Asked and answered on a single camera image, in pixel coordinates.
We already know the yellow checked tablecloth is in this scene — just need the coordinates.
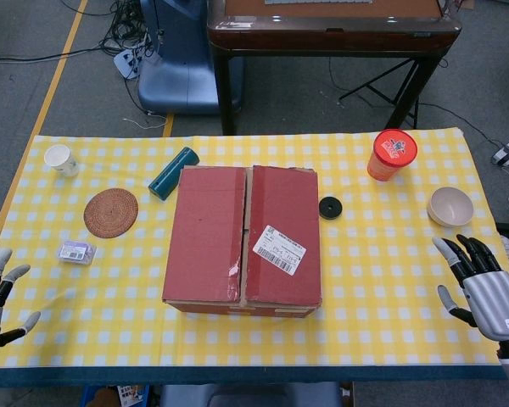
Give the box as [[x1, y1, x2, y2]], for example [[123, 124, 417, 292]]
[[0, 126, 509, 369]]

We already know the white paper cup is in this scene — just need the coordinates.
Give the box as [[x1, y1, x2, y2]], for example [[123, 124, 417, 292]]
[[43, 143, 81, 178]]

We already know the blue crate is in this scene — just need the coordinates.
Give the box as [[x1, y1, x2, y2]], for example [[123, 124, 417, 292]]
[[81, 384, 154, 407]]

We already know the orange cup with red lid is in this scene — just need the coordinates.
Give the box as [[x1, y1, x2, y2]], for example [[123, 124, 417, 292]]
[[366, 128, 419, 182]]

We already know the round woven rattan coaster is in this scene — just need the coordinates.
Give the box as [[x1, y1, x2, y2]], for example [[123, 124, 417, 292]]
[[83, 187, 140, 239]]

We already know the dark wood mahjong table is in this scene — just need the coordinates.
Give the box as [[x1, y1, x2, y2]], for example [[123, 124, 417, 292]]
[[206, 0, 463, 136]]

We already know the blue machine base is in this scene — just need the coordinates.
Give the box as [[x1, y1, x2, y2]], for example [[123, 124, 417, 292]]
[[137, 0, 243, 114]]

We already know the black floor cable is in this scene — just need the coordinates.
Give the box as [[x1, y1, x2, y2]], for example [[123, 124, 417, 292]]
[[0, 42, 115, 64]]

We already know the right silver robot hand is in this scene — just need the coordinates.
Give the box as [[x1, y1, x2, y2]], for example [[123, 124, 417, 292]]
[[431, 234, 509, 343]]

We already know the white power strip with plugs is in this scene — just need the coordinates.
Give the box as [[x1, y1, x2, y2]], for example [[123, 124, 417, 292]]
[[113, 46, 148, 81]]

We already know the black metal folding stand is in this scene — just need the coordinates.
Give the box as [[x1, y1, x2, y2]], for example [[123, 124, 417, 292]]
[[338, 57, 421, 131]]

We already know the teal cylindrical case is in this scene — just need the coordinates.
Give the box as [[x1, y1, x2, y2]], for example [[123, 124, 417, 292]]
[[148, 146, 201, 202]]

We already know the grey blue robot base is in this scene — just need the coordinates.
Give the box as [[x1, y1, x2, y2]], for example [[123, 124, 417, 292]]
[[159, 382, 344, 407]]

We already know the beige bowl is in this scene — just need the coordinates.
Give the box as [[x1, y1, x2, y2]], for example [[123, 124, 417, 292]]
[[427, 187, 475, 229]]

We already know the red cardboard box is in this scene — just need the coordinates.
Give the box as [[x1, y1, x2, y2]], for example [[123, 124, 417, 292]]
[[161, 164, 324, 318]]

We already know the black round disc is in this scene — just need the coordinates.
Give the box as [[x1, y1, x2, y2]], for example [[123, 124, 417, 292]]
[[318, 195, 344, 220]]

